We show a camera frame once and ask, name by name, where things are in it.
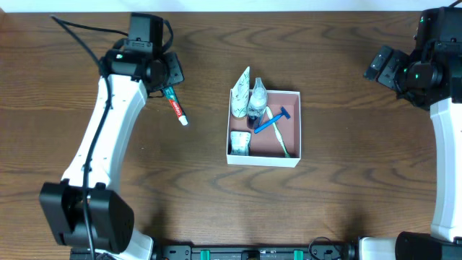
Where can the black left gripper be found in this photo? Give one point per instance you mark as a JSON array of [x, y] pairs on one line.
[[173, 72]]

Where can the blue disposable razor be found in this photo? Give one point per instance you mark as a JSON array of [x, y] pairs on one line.
[[282, 114]]

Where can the white green soap packet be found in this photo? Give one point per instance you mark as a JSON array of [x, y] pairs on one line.
[[240, 143]]

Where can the red green toothpaste tube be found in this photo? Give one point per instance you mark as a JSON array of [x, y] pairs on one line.
[[176, 106]]

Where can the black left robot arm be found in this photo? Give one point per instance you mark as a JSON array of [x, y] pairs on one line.
[[84, 209]]

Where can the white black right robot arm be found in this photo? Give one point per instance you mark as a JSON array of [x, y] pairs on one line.
[[444, 239]]

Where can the white box pink interior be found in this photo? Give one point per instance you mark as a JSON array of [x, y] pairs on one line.
[[265, 148]]

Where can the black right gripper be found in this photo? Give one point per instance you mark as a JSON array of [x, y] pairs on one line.
[[382, 67]]

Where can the white bamboo-print cream tube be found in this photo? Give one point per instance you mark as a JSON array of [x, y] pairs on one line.
[[240, 95]]

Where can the green white toothbrush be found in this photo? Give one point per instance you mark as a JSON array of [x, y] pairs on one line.
[[277, 132]]

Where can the clear bottle blue liquid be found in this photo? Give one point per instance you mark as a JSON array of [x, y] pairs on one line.
[[257, 104]]

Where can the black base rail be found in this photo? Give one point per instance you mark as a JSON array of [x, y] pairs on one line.
[[322, 250]]

